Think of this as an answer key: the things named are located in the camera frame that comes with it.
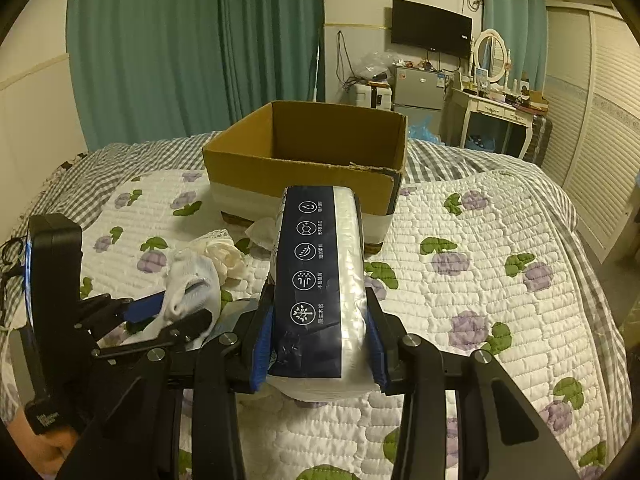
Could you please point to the teal curtain right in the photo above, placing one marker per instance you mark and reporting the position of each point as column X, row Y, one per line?
column 523, row 26

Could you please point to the navy white tissue pack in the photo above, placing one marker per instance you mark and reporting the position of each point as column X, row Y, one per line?
column 319, row 335

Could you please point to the clear plastic bag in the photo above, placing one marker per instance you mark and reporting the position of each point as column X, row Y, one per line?
column 376, row 66

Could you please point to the white oval vanity mirror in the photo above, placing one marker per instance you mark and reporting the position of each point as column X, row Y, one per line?
column 490, row 53

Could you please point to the person's left hand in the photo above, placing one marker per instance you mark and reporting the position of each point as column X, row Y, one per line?
column 45, row 452

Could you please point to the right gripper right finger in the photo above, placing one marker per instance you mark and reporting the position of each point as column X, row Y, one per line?
column 409, row 366

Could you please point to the black wall television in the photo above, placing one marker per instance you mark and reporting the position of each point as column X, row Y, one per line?
column 429, row 28

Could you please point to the brown cardboard box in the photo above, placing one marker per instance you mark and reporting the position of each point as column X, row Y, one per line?
column 287, row 143

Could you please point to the box of blue bags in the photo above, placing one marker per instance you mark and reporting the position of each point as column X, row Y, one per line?
column 423, row 131

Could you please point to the grey mini fridge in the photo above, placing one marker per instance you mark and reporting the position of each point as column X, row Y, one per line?
column 420, row 96

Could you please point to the cream lace fabric flower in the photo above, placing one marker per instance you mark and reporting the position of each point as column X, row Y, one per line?
column 219, row 247

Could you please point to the white dressing table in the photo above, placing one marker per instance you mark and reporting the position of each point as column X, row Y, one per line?
column 457, row 112

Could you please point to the white suitcase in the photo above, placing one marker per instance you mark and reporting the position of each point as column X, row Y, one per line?
column 376, row 95

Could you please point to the white louvered wardrobe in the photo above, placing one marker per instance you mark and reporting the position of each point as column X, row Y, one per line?
column 592, row 86

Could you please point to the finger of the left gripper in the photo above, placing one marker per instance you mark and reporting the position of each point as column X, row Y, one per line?
column 145, row 310
column 177, row 334

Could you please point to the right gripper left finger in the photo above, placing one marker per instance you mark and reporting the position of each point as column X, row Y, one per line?
column 231, row 363

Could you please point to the crumpled white tissue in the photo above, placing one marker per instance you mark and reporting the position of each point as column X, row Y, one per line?
column 263, row 233

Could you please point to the dark striped suitcase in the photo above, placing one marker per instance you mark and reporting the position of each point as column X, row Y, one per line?
column 542, row 129

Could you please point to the white sock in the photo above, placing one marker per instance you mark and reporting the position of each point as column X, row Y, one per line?
column 192, row 284

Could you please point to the grey checked bed sheet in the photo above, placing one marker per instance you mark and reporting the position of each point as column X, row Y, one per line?
column 482, row 251

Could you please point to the teal curtain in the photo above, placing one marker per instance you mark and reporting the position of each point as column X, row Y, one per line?
column 145, row 70
column 523, row 26

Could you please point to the teal curtain left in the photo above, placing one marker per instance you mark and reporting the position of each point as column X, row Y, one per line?
column 145, row 70

